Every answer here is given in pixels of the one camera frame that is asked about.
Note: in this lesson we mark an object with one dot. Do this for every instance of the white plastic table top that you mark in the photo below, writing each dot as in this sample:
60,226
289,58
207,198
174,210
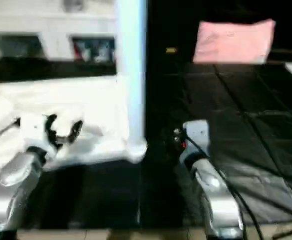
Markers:
61,110

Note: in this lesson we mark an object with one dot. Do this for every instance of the white plastic table leg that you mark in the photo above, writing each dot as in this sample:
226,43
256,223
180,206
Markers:
132,70

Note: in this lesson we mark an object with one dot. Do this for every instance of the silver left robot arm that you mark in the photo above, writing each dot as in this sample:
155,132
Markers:
13,190

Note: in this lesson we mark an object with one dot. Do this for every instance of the black work mat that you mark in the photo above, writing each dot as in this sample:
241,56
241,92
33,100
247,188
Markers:
235,130

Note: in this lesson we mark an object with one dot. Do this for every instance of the white cabinet with glass doors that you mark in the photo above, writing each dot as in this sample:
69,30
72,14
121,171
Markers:
51,30

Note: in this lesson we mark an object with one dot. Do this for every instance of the black furniture with yellow label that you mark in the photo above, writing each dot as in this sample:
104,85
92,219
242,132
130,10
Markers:
175,30

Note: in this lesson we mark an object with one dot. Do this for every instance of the pink pillow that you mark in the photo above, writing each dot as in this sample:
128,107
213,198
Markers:
233,41

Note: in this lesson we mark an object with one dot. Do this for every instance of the dark ornament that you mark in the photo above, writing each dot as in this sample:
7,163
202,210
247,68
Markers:
73,5

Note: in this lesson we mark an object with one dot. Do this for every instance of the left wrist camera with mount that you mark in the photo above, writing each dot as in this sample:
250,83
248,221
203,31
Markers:
36,130

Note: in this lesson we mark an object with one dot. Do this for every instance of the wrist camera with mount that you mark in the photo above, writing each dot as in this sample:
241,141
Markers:
196,137
36,130

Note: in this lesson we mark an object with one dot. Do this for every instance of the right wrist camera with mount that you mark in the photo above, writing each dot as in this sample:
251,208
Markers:
196,137

